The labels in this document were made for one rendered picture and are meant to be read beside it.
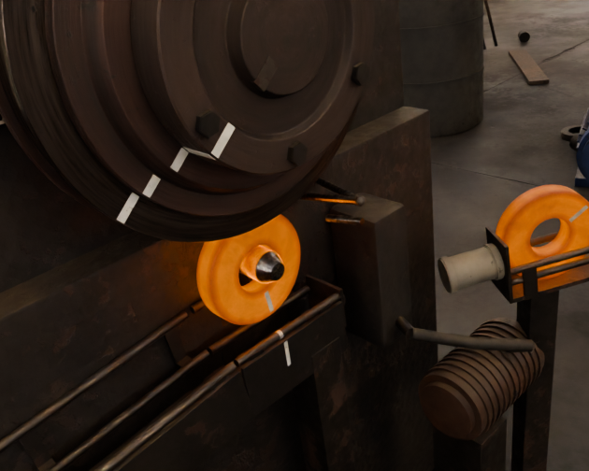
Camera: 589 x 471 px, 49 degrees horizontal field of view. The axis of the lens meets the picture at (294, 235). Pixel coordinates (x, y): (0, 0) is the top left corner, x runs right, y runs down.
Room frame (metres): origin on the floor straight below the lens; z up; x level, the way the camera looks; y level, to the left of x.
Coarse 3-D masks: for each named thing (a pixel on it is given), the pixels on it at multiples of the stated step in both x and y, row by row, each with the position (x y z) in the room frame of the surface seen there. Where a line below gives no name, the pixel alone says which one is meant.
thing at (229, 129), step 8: (224, 128) 0.59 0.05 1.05; (232, 128) 0.60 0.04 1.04; (224, 136) 0.59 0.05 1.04; (216, 144) 0.58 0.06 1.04; (224, 144) 0.59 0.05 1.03; (184, 152) 0.61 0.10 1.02; (192, 152) 0.61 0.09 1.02; (200, 152) 0.59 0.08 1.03; (216, 152) 0.58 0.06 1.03; (176, 160) 0.61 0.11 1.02; (176, 168) 0.61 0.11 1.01; (152, 176) 0.61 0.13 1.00; (152, 184) 0.61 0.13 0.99; (144, 192) 0.60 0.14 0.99; (152, 192) 0.61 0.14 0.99; (128, 200) 0.61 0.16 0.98; (136, 200) 0.61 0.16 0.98; (128, 208) 0.61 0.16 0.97; (120, 216) 0.60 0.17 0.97
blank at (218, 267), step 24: (240, 240) 0.72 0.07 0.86; (264, 240) 0.74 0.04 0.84; (288, 240) 0.77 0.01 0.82; (216, 264) 0.69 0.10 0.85; (288, 264) 0.76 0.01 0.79; (216, 288) 0.69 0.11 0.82; (240, 288) 0.71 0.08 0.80; (264, 288) 0.74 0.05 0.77; (288, 288) 0.76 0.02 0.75; (216, 312) 0.69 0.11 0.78; (240, 312) 0.70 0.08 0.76; (264, 312) 0.73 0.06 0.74
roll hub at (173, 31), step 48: (144, 0) 0.58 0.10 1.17; (192, 0) 0.59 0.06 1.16; (240, 0) 0.62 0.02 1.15; (288, 0) 0.64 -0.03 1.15; (336, 0) 0.71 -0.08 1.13; (144, 48) 0.58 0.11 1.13; (192, 48) 0.58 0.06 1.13; (240, 48) 0.61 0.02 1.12; (288, 48) 0.64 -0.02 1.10; (336, 48) 0.71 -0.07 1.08; (192, 96) 0.57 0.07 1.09; (240, 96) 0.62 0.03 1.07; (288, 96) 0.66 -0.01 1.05; (336, 96) 0.69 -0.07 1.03; (192, 144) 0.58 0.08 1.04; (240, 144) 0.60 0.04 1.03; (288, 144) 0.64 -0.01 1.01
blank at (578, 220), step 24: (528, 192) 0.90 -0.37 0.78; (552, 192) 0.87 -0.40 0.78; (504, 216) 0.89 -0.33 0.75; (528, 216) 0.87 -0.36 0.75; (552, 216) 0.87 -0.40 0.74; (576, 216) 0.87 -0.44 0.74; (504, 240) 0.87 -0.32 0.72; (528, 240) 0.87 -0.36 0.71; (576, 240) 0.88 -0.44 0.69; (552, 264) 0.87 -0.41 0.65
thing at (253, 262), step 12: (252, 252) 0.72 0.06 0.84; (264, 252) 0.72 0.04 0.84; (276, 252) 0.72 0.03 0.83; (240, 264) 0.72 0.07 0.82; (252, 264) 0.71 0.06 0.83; (264, 264) 0.70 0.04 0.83; (276, 264) 0.70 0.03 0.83; (252, 276) 0.71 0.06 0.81; (264, 276) 0.70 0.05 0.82; (276, 276) 0.70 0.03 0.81
